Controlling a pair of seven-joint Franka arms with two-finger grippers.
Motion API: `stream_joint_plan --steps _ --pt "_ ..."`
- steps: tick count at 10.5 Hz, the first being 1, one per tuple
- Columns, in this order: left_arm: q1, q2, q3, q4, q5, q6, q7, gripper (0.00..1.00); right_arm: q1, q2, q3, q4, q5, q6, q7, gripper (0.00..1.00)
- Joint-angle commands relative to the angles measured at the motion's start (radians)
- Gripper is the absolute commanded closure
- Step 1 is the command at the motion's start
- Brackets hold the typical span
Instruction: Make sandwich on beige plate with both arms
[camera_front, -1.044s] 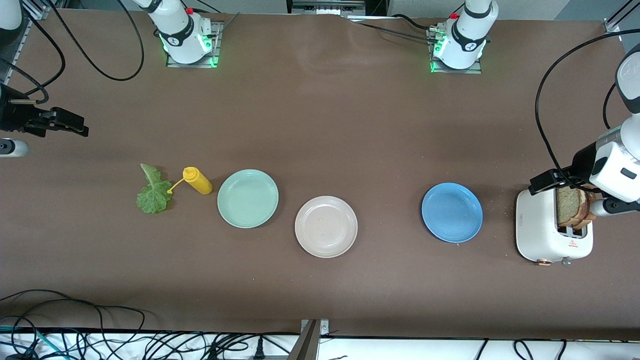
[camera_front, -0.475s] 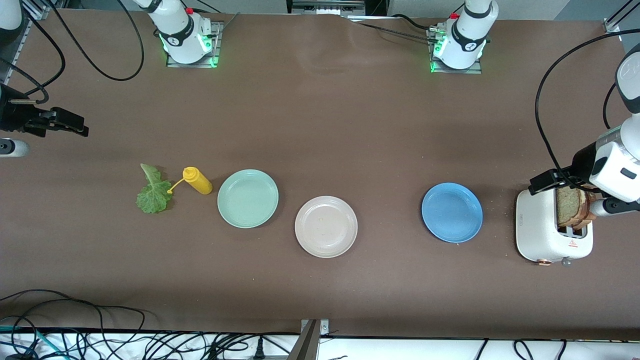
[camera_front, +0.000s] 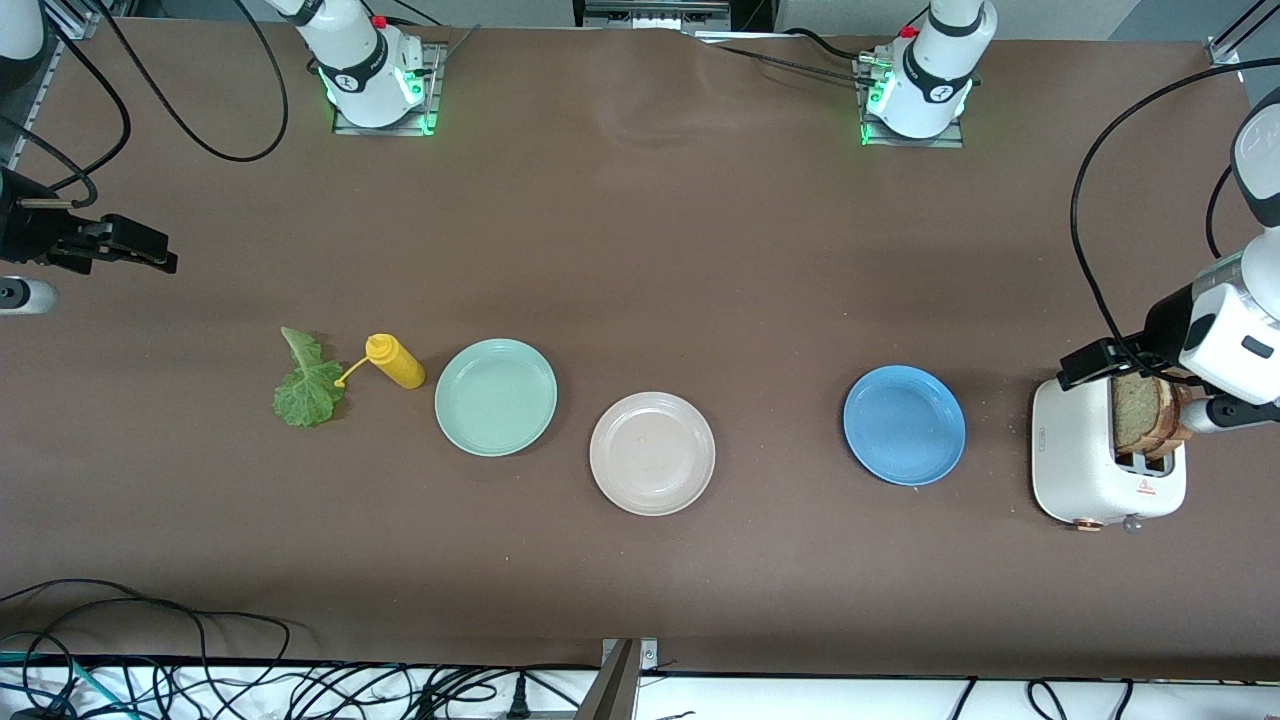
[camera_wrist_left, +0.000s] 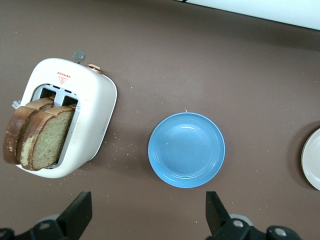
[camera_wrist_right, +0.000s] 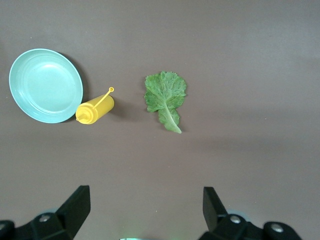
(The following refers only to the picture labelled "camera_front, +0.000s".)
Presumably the brown bread slice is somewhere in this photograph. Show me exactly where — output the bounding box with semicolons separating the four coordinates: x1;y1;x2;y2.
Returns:
1148;378;1198;463
1113;372;1166;456

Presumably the green lettuce leaf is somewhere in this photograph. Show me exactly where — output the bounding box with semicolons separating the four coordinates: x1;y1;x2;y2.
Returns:
272;327;348;428

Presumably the yellow squeeze bottle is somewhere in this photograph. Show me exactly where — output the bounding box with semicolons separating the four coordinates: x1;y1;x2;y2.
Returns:
334;333;427;390

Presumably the blue plate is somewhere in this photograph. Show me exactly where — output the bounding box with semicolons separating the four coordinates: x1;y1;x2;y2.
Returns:
843;365;967;487

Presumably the mint green plate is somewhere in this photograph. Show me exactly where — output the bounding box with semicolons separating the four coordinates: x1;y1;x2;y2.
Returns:
434;338;559;458

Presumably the beige plate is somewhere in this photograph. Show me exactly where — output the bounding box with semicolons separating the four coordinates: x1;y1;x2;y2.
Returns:
589;391;717;517

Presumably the white toaster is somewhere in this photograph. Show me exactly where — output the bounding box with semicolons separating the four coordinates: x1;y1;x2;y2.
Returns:
1031;372;1188;533

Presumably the black grey control box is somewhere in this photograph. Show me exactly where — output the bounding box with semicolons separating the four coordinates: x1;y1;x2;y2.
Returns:
573;0;733;31

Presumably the aluminium frame extrusion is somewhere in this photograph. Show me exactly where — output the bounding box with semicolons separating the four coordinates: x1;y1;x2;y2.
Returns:
0;0;113;173

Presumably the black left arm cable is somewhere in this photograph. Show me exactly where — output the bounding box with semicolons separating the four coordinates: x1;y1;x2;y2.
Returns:
1070;58;1280;386

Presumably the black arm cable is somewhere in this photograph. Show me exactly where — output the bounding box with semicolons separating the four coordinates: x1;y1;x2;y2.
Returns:
1070;58;1280;386
0;0;291;211

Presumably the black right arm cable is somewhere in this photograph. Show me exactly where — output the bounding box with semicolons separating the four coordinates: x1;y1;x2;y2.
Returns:
0;0;291;211

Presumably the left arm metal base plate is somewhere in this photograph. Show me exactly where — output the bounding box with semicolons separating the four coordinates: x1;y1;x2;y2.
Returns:
857;52;966;150

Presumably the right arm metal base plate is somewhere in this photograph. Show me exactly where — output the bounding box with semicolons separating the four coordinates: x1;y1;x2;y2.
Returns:
332;42;443;137

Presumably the black looped table cable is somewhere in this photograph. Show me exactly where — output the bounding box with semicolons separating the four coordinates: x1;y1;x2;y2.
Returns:
0;578;293;666

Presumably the teal cable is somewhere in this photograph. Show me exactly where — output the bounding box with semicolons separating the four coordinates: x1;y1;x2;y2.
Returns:
0;650;126;719

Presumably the black base power cable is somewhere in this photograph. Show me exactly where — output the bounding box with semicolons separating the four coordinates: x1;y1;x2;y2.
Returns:
695;28;886;89

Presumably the grey metal table bracket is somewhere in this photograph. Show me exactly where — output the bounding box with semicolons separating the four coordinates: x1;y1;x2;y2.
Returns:
578;638;661;720

